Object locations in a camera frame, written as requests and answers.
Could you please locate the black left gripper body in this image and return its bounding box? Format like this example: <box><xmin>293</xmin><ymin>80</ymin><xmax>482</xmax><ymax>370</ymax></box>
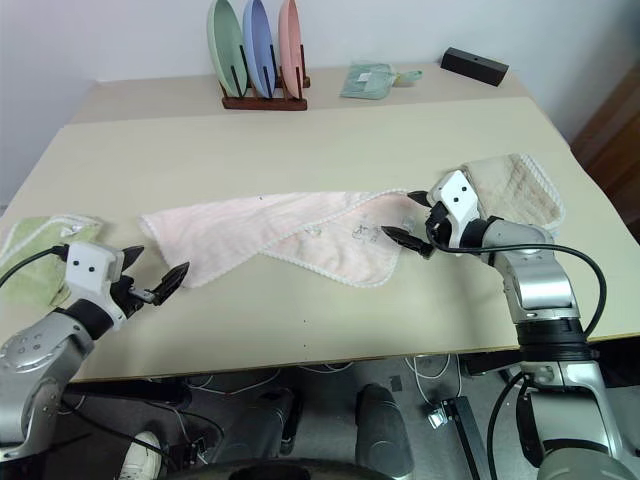
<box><xmin>110</xmin><ymin>277</ymin><xmax>162</xmax><ymax>320</ymax></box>

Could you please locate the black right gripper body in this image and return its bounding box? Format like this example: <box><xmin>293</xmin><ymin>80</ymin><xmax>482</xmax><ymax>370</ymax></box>
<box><xmin>424</xmin><ymin>202</ymin><xmax>454</xmax><ymax>249</ymax></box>

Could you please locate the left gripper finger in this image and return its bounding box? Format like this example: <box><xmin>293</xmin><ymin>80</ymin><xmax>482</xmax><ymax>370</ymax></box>
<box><xmin>121</xmin><ymin>245</ymin><xmax>146</xmax><ymax>275</ymax></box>
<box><xmin>153</xmin><ymin>261</ymin><xmax>191</xmax><ymax>305</ymax></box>

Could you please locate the pink towel with white trim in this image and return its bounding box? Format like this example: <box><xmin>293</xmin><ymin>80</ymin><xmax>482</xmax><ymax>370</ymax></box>
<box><xmin>137</xmin><ymin>187</ymin><xmax>426</xmax><ymax>290</ymax></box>

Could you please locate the beige towel with white trim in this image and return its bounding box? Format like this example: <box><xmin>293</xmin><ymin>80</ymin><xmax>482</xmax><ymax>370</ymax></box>
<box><xmin>459</xmin><ymin>152</ymin><xmax>567</xmax><ymax>234</ymax></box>

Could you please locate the green towel with white trim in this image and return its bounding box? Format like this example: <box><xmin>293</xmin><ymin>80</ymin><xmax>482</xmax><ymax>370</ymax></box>
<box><xmin>0</xmin><ymin>214</ymin><xmax>106</xmax><ymax>307</ymax></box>

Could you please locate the small pale green object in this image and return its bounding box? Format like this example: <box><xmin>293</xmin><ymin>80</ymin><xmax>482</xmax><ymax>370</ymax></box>
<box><xmin>394</xmin><ymin>68</ymin><xmax>425</xmax><ymax>88</ymax></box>

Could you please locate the folded pale green cloth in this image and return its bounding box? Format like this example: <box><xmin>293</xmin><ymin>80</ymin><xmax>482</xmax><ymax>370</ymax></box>
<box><xmin>339</xmin><ymin>62</ymin><xmax>399</xmax><ymax>100</ymax></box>

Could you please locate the black rectangular box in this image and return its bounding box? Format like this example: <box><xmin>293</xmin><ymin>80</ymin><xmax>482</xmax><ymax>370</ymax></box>
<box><xmin>439</xmin><ymin>46</ymin><xmax>510</xmax><ymax>89</ymax></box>

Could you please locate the white shoe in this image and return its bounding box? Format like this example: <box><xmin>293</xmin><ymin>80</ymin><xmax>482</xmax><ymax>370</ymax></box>
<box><xmin>117</xmin><ymin>430</ymin><xmax>164</xmax><ymax>480</ymax></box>

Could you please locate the small grey connector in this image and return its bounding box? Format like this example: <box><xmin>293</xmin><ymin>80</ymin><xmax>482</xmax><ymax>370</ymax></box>
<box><xmin>424</xmin><ymin>401</ymin><xmax>450</xmax><ymax>430</ymax></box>

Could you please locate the wooden dish rack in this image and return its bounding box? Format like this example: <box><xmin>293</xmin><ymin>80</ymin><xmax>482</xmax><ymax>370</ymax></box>
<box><xmin>218</xmin><ymin>44</ymin><xmax>311</xmax><ymax>112</ymax></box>

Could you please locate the dark rounded grey shape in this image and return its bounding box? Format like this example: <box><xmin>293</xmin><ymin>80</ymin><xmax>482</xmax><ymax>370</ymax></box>
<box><xmin>355</xmin><ymin>383</ymin><xmax>415</xmax><ymax>476</ymax></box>

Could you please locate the pink plate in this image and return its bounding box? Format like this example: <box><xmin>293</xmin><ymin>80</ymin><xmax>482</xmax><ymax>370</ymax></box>
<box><xmin>277</xmin><ymin>0</ymin><xmax>306</xmax><ymax>99</ymax></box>

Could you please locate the black metal bar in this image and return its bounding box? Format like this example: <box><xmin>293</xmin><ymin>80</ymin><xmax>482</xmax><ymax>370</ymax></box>
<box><xmin>442</xmin><ymin>396</ymin><xmax>497</xmax><ymax>480</ymax></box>

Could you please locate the blue plate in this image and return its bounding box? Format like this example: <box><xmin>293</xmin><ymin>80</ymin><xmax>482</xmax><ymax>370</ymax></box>
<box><xmin>242</xmin><ymin>0</ymin><xmax>278</xmax><ymax>99</ymax></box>

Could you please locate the green plate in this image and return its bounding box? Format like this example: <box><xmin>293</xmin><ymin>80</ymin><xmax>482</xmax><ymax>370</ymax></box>
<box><xmin>207</xmin><ymin>0</ymin><xmax>250</xmax><ymax>96</ymax></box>

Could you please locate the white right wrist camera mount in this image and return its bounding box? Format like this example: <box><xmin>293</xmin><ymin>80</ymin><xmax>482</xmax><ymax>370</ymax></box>
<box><xmin>428</xmin><ymin>169</ymin><xmax>485</xmax><ymax>250</ymax></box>

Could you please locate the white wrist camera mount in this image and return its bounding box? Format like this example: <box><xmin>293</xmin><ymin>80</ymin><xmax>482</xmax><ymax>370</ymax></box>
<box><xmin>64</xmin><ymin>242</ymin><xmax>126</xmax><ymax>331</ymax></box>
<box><xmin>428</xmin><ymin>169</ymin><xmax>485</xmax><ymax>250</ymax></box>

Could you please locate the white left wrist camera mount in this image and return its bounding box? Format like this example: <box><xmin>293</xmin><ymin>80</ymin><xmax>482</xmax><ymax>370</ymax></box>
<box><xmin>64</xmin><ymin>242</ymin><xmax>126</xmax><ymax>331</ymax></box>

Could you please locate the black table frame bracket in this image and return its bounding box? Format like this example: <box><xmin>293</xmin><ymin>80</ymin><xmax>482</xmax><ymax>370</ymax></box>
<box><xmin>64</xmin><ymin>377</ymin><xmax>194</xmax><ymax>407</ymax></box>

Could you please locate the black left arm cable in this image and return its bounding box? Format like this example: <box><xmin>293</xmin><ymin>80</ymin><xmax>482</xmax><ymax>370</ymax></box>
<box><xmin>0</xmin><ymin>244</ymin><xmax>69</xmax><ymax>291</ymax></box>

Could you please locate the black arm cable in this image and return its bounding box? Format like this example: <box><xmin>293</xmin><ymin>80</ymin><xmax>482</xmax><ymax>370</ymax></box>
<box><xmin>0</xmin><ymin>244</ymin><xmax>69</xmax><ymax>291</ymax></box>
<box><xmin>424</xmin><ymin>214</ymin><xmax>609</xmax><ymax>346</ymax></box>

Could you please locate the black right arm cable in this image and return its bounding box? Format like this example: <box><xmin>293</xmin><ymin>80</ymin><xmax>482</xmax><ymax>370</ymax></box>
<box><xmin>424</xmin><ymin>214</ymin><xmax>609</xmax><ymax>346</ymax></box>

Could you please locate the white floor cable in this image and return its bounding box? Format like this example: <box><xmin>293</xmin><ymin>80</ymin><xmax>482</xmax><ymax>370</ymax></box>
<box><xmin>403</xmin><ymin>353</ymin><xmax>462</xmax><ymax>404</ymax></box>

